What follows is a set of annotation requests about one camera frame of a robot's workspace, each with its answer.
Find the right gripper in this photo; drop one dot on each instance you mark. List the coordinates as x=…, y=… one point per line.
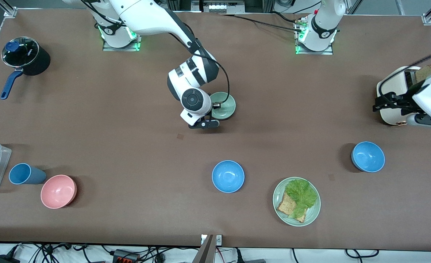
x=213, y=107

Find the pink bowl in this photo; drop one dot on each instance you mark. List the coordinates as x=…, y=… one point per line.
x=58, y=191

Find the brown toast slice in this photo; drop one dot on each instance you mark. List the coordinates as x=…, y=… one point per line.
x=425, y=72

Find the light green plate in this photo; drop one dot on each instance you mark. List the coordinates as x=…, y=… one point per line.
x=312, y=212

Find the blue bowl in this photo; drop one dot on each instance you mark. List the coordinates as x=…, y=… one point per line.
x=228, y=176
x=368, y=157

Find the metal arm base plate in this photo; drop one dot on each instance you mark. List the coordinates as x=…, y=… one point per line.
x=315, y=52
x=137, y=45

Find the brown bread slice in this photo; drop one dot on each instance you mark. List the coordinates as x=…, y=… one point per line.
x=285, y=206

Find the glass lid blue knob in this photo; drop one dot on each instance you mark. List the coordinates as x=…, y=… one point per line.
x=22, y=51

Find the black power adapter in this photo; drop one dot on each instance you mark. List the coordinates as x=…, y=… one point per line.
x=3, y=259

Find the grey camera pole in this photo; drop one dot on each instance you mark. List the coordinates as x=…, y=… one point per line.
x=205, y=252

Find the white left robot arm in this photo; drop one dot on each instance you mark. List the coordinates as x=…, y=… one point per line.
x=323, y=25

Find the white toaster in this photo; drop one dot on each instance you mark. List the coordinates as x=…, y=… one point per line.
x=394, y=82

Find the black red connector box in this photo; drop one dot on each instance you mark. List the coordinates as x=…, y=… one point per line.
x=126, y=256

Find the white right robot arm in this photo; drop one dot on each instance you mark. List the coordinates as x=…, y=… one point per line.
x=153, y=16

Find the blue cup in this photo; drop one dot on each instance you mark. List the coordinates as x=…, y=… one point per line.
x=27, y=174

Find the green lettuce leaf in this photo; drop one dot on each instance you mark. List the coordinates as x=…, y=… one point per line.
x=302, y=195

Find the small white bracket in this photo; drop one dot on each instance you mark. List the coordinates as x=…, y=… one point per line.
x=219, y=239

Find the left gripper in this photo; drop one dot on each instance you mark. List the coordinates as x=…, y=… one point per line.
x=400, y=100

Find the white power strip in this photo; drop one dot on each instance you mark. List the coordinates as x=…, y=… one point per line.
x=224, y=7

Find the light green bowl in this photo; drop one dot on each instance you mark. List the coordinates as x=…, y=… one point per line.
x=226, y=106

